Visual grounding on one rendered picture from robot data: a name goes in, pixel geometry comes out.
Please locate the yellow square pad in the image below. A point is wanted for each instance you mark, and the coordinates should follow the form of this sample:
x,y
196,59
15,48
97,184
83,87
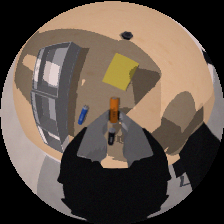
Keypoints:
x,y
120,71

